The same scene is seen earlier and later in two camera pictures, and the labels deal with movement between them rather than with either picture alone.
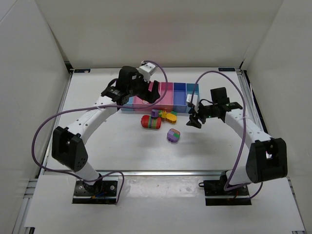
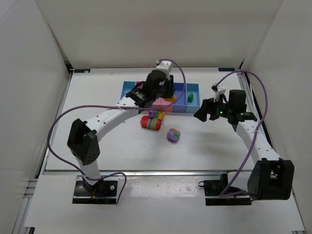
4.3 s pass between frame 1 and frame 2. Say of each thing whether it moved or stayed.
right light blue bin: stayed
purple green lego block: stayed
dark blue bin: stayed
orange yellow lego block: moved
